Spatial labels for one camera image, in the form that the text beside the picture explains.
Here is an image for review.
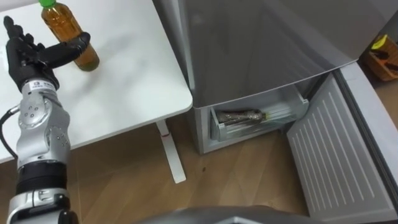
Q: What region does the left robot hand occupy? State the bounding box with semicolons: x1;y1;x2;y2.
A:
2;15;91;93

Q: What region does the brown tea bottle green cap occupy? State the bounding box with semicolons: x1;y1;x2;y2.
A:
39;0;101;72

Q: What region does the clear fridge drawer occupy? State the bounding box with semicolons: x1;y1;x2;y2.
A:
210;93;310;142

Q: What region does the white desk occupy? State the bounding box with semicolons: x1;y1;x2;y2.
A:
0;0;194;184

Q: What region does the grey fridge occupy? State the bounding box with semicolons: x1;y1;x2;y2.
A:
152;0;389;156

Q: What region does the open grey fridge door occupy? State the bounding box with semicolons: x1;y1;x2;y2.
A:
285;62;398;224

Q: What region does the yellow object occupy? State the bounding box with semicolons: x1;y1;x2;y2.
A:
371;34;389;50

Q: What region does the wooden box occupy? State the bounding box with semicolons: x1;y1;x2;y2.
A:
362;34;398;82

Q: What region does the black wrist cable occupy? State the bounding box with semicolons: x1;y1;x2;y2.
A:
0;105;21;159

